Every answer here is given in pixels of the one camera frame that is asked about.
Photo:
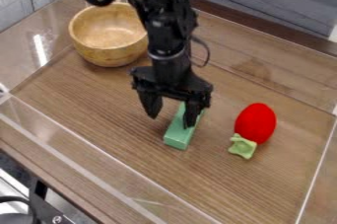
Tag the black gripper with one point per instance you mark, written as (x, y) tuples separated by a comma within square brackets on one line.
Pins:
[(169, 78)]

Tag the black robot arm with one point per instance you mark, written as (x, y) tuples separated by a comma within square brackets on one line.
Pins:
[(169, 21)]

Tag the clear acrylic tray wall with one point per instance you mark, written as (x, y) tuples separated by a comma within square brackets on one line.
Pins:
[(73, 125)]

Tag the light brown wooden bowl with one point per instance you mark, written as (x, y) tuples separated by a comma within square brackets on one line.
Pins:
[(108, 35)]

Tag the red plush strawberry toy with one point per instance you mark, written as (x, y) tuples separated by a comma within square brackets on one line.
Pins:
[(254, 126)]

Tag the green rectangular block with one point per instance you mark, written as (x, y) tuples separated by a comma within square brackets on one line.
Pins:
[(178, 135)]

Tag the black table leg bracket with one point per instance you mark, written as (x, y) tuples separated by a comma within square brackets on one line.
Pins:
[(48, 215)]

